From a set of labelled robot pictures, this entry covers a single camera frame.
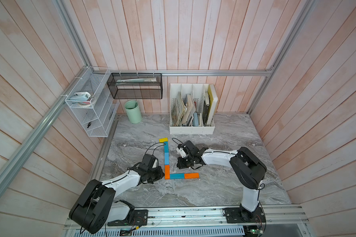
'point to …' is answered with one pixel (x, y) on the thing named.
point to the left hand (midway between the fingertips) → (163, 176)
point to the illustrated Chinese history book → (178, 110)
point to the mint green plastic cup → (132, 108)
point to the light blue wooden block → (166, 158)
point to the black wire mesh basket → (136, 85)
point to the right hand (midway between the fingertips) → (176, 165)
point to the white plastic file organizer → (188, 103)
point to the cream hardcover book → (212, 102)
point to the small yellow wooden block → (162, 140)
